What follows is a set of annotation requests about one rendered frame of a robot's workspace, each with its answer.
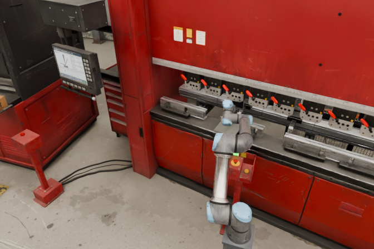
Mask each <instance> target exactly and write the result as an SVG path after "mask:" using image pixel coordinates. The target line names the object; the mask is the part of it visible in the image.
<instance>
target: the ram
mask: <svg viewBox="0 0 374 249"><path fill-rule="evenodd" d="M148 6H149V20H150V34H151V49H152V57H154V58H158V59H163V60H166V61H171V62H176V63H181V64H185V65H188V66H193V67H198V68H202V69H207V70H211V71H215V72H220V73H225V74H229V75H232V76H237V77H242V78H247V79H252V80H255V81H259V82H264V83H269V84H273V85H277V86H281V87H286V88H291V89H296V90H299V91H303V92H308V93H313V94H318V95H321V96H326V97H331V98H335V99H340V100H343V101H347V102H352V103H357V104H362V105H365V106H370V107H374V0H148ZM174 27H180V28H183V41H182V42H181V41H175V40H174ZM186 29H192V38H191V37H187V36H186ZM196 30H198V31H204V32H205V46H204V45H200V44H196ZM187 38H188V39H192V43H187V42H186V39H187ZM152 63H154V64H158V65H161V66H166V67H170V68H175V69H179V70H182V71H187V72H191V73H196V74H200V75H203V76H208V77H213V78H217V79H221V80H225V81H229V82H233V83H238V84H242V85H245V86H250V87H254V88H259V89H263V90H266V91H271V92H275V93H280V94H284V95H288V96H292V97H297V98H301V99H305V100H308V101H313V102H317V103H322V104H326V105H329V106H334V107H338V108H343V109H347V110H350V111H355V112H359V113H364V114H368V115H372V116H374V112H372V111H367V110H364V109H359V108H355V107H350V106H346V105H342V104H338V103H333V102H329V101H324V100H321V99H316V98H312V97H307V96H303V95H300V94H295V93H290V92H286V91H281V90H278V89H274V88H269V87H264V86H260V85H257V84H252V83H248V82H243V81H238V80H235V79H231V78H226V77H221V76H217V75H214V74H209V73H204V72H200V71H195V70H192V69H187V68H183V67H178V66H174V65H170V64H166V63H161V62H157V61H152Z"/></svg>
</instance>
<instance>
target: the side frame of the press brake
mask: <svg viewBox="0 0 374 249"><path fill-rule="evenodd" d="M107 2H108V7H109V14H110V21H111V28H112V35H113V39H114V47H115V54H116V61H117V68H118V73H119V80H120V87H121V94H122V101H123V106H124V113H125V120H126V127H127V135H128V139H129V146H130V153H131V160H132V167H133V171H134V172H136V173H138V174H140V175H142V176H145V177H147V178H148V179H151V178H152V177H153V176H154V174H155V173H156V170H157V169H158V168H159V165H158V163H157V160H156V157H155V154H154V142H153V135H152V123H151V115H150V110H151V109H153V108H154V107H155V106H156V105H158V104H159V103H160V98H161V97H163V96H165V97H169V98H172V99H175V100H178V101H182V102H185V103H187V102H188V98H185V97H182V96H179V87H180V86H181V85H183V84H185V80H184V79H183V78H182V77H181V74H183V72H184V71H182V70H179V69H175V68H170V67H166V66H161V65H158V64H154V63H152V49H151V34H150V20H149V6H148V0H107ZM184 76H185V75H184Z"/></svg>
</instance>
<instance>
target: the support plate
mask: <svg viewBox="0 0 374 249"><path fill-rule="evenodd" d="M214 131H215V132H218V133H227V134H234V135H236V134H237V133H238V131H239V124H232V125H231V126H224V125H223V124H222V121H221V122H220V123H219V124H218V125H217V126H216V128H215V129H214Z"/></svg>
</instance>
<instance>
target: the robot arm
mask: <svg viewBox="0 0 374 249"><path fill-rule="evenodd" d="M238 110H239V108H236V106H235V105H234V104H233V103H232V101H231V100H229V99H225V100H224V101H223V118H222V124H223V125H224V126H231V125H232V124H239V135H234V134H227V133H217V134H216V135H215V138H214V142H213V148H212V151H214V154H215V156H216V163H215V175H214V186H213V196H212V198H210V201H209V202H207V219H208V221H209V222H211V223H214V224H216V223H217V224H221V225H228V227H227V236H228V238H229V239H230V240H231V241H232V242H234V243H236V244H238V245H243V244H246V243H248V242H249V240H250V238H251V235H252V232H251V229H250V223H251V220H252V210H251V209H250V207H249V206H248V205H247V204H245V203H242V202H237V203H235V204H233V205H229V201H228V200H227V190H228V177H229V164H230V158H231V157H232V156H233V153H244V152H246V151H247V150H249V149H250V148H251V146H252V144H253V136H252V135H251V131H250V125H252V121H253V116H251V115H248V114H237V113H239V111H238Z"/></svg>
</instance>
